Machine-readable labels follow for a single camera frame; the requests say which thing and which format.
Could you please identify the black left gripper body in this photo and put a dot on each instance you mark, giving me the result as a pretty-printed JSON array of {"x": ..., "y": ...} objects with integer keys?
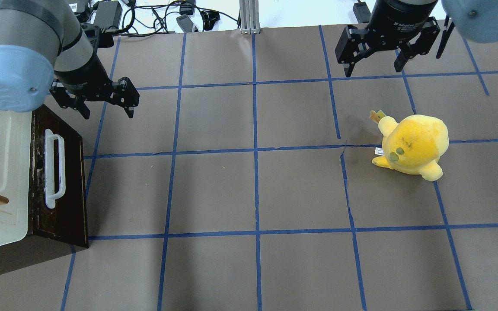
[{"x": 82, "y": 74}]

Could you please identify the yellow plush dinosaur toy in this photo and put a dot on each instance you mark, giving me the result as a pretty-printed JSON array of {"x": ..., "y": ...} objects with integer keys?
[{"x": 413, "y": 146}]

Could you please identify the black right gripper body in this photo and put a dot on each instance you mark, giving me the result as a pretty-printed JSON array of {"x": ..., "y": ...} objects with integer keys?
[{"x": 398, "y": 17}]

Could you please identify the cream plastic storage box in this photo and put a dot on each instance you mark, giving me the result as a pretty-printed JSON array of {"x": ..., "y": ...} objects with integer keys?
[{"x": 15, "y": 140}]

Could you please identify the black power adapter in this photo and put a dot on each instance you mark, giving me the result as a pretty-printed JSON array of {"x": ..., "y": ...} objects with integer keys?
[{"x": 107, "y": 14}]

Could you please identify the white drawer handle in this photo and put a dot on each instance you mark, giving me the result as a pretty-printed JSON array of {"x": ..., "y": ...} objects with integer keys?
[{"x": 55, "y": 185}]

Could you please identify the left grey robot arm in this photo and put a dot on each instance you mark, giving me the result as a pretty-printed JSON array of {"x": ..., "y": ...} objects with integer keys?
[{"x": 45, "y": 49}]

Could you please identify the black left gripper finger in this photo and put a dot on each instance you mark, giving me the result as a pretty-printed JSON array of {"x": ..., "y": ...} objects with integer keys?
[
  {"x": 125, "y": 95},
  {"x": 64, "y": 100}
]

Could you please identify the dark wooden drawer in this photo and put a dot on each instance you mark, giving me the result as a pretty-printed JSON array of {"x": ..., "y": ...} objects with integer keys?
[{"x": 56, "y": 212}]

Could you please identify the aluminium frame post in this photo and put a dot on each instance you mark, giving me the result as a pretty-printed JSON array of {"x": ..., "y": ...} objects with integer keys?
[{"x": 249, "y": 22}]

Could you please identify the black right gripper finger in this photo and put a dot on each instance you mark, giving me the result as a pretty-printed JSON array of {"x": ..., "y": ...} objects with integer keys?
[
  {"x": 353, "y": 46},
  {"x": 422, "y": 45}
]

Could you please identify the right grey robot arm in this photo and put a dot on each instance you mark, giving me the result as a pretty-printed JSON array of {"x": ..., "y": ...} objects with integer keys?
[{"x": 475, "y": 20}]

